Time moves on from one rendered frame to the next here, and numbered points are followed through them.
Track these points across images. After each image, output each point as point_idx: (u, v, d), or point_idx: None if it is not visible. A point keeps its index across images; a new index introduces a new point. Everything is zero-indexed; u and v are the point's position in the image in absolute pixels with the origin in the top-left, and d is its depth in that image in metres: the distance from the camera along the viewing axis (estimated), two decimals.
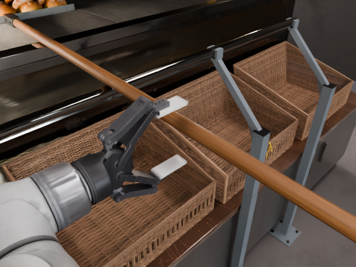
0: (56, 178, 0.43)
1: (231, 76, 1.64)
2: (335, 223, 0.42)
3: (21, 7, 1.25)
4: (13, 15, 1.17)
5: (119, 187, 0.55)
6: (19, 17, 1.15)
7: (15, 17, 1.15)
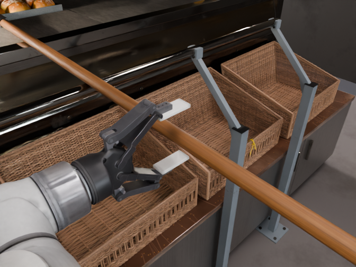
0: (56, 178, 0.43)
1: (219, 75, 1.67)
2: (283, 211, 0.45)
3: (9, 8, 1.27)
4: (0, 16, 1.20)
5: (121, 186, 0.55)
6: (6, 18, 1.18)
7: (2, 18, 1.17)
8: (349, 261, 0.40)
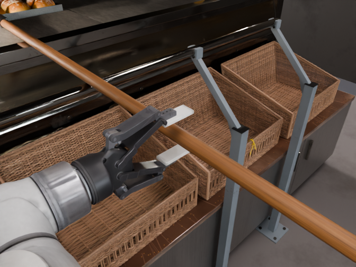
0: (56, 178, 0.43)
1: (219, 75, 1.67)
2: (286, 211, 0.45)
3: (9, 8, 1.27)
4: (0, 16, 1.19)
5: (122, 184, 0.55)
6: (6, 18, 1.18)
7: (2, 18, 1.17)
8: (353, 260, 0.40)
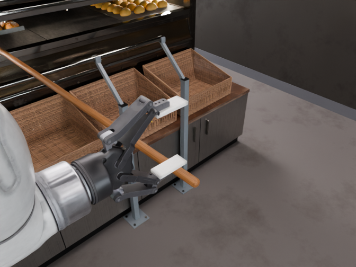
0: (56, 178, 0.43)
1: (139, 73, 2.37)
2: (96, 118, 1.18)
3: None
4: None
5: (119, 187, 0.55)
6: None
7: None
8: None
